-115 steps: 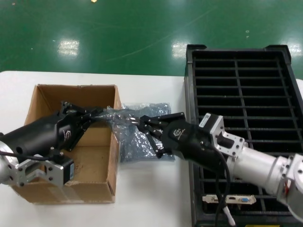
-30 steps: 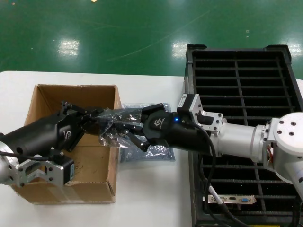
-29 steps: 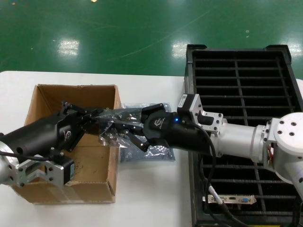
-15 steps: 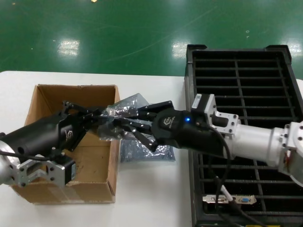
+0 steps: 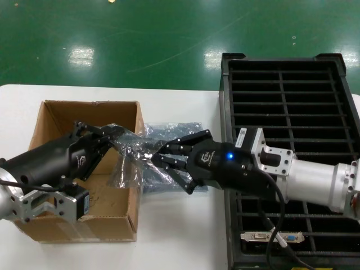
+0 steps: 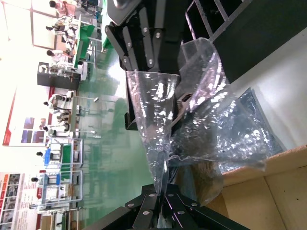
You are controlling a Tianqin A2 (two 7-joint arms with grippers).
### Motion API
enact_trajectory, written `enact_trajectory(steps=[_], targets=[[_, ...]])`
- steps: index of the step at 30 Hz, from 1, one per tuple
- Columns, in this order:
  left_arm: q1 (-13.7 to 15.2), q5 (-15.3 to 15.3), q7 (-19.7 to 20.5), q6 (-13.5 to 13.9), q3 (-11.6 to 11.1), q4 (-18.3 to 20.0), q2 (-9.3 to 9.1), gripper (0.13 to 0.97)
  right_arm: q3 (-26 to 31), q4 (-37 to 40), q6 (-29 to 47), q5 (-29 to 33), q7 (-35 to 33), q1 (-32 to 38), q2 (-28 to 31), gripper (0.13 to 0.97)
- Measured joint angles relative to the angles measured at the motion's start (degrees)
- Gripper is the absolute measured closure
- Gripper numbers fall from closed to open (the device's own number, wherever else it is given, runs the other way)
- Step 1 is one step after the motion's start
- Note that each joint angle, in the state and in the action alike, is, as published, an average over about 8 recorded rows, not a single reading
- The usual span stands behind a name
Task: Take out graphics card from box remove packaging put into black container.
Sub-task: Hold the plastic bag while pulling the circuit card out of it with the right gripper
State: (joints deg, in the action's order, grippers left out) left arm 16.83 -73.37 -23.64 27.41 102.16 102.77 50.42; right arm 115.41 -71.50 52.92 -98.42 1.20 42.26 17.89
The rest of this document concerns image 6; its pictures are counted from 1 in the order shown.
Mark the brown cardboard box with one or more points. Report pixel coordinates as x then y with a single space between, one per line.
263 198

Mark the wall poster with photo row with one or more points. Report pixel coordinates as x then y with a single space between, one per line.
16 198

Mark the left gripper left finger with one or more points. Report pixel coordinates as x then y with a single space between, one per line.
134 215

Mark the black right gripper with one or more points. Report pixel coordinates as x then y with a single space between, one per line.
129 12

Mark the pipe rack with blue bin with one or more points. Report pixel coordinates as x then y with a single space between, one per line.
64 155

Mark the wall poster with purple photos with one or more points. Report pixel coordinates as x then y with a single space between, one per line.
26 112

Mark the tall black cabinet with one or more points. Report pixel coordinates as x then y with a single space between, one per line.
45 76

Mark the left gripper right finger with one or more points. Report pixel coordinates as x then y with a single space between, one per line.
192 215

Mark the white humanoid robot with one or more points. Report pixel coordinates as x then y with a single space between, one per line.
62 31
67 69
57 101
42 153
57 129
38 180

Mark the black slotted container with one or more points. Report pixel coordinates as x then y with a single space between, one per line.
263 36

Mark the person in pale clothes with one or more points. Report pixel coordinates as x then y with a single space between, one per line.
60 6

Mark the translucent antistatic bag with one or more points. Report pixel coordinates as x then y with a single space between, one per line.
156 107

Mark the green cloth table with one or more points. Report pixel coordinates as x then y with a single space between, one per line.
82 40
106 40

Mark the white pipe rack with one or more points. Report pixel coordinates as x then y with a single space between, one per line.
62 189

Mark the long white table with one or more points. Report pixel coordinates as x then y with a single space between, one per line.
81 115

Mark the pipe frame workbench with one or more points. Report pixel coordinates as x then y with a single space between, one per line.
60 218

